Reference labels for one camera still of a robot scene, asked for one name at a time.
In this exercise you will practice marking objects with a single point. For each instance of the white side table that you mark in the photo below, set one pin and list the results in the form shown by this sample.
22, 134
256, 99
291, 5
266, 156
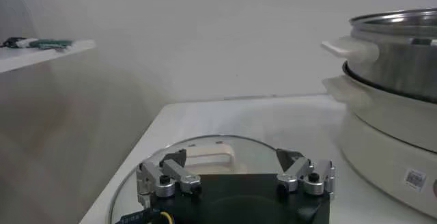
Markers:
41, 56

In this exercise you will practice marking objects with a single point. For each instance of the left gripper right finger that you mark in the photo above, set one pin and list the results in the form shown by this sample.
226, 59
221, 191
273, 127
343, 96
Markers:
297, 169

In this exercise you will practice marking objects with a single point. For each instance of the white electric cooker base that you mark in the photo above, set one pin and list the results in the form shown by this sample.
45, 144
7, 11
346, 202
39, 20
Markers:
382, 150

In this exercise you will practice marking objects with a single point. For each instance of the round glass lid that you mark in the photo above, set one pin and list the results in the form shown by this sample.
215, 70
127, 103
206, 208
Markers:
211, 153

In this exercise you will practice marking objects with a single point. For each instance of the small white black gadget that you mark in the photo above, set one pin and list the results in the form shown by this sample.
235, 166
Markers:
25, 42

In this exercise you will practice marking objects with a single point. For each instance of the perforated steel steamer basket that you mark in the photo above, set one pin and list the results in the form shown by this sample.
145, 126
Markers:
403, 65

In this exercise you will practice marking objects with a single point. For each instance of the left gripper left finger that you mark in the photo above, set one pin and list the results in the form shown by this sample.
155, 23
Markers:
177, 174

